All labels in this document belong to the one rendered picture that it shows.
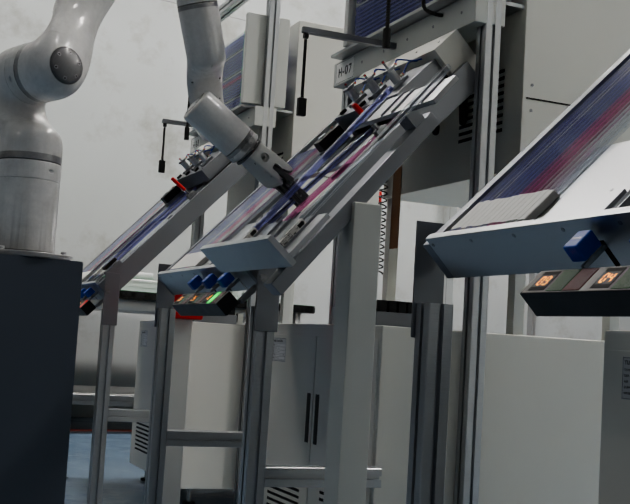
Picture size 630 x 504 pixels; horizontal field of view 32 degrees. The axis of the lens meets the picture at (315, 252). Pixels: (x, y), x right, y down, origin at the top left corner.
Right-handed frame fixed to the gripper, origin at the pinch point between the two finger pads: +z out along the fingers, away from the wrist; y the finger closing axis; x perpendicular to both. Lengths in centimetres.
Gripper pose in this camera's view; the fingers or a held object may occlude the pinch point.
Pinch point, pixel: (297, 195)
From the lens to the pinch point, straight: 251.1
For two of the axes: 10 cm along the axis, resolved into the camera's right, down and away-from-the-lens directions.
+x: -5.7, 7.7, -2.9
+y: -3.9, 0.5, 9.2
